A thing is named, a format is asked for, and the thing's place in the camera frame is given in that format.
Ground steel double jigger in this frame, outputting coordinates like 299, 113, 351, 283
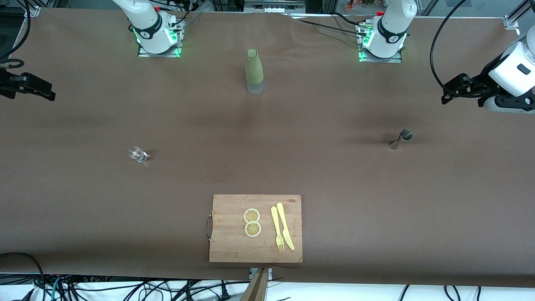
388, 129, 414, 150

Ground clear glass cup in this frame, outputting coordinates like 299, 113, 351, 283
128, 146, 148, 163

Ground brown table cover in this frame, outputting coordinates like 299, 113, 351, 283
0, 8, 535, 289

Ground grey equipment box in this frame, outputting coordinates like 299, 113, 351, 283
245, 0, 306, 13

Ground green sleeved glass bottle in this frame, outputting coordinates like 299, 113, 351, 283
245, 48, 265, 95

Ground yellow plastic knife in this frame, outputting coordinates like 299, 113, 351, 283
276, 202, 295, 251

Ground yellow plastic fork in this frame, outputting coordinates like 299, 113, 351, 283
270, 206, 285, 252

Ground wooden cutting board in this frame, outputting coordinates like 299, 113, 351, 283
206, 194, 303, 264

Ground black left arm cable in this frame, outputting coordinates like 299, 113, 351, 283
431, 0, 473, 90

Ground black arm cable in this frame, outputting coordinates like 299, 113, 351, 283
0, 0, 32, 69
431, 0, 473, 90

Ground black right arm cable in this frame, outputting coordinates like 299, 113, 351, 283
0, 0, 32, 69

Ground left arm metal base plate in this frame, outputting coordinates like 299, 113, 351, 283
359, 48, 403, 63

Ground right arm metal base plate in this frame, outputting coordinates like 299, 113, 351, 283
138, 42, 182, 58

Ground black base power cable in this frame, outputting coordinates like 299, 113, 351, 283
288, 12, 369, 37

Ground black looped cable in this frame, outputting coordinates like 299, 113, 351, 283
0, 252, 45, 293

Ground wooden post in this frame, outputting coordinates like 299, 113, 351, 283
240, 268, 270, 301

